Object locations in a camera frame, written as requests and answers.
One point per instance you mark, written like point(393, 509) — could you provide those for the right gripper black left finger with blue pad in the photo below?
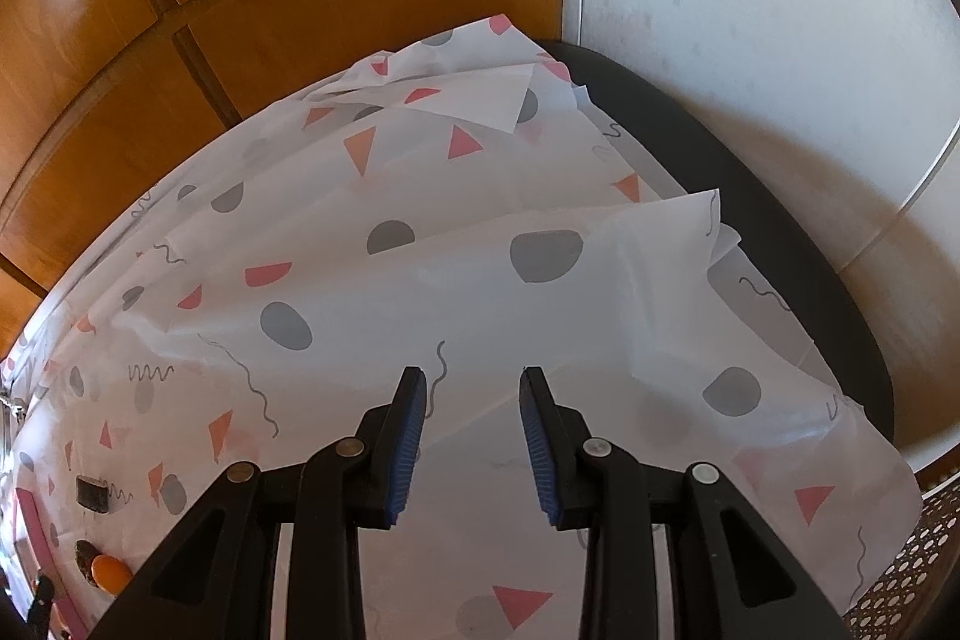
point(213, 575)

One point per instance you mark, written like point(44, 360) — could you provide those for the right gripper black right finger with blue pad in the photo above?
point(730, 574)

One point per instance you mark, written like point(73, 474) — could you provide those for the black gripper of other arm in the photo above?
point(38, 617)

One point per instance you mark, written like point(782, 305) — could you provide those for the large orange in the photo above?
point(110, 574)

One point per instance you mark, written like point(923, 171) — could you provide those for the dark brown flat round vegetable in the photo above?
point(85, 554)

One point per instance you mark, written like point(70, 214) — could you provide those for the dark cylinder piece right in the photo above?
point(93, 494)

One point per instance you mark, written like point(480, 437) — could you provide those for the pink shallow tray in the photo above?
point(71, 617)

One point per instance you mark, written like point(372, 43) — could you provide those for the white patterned tablecloth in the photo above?
point(462, 207)

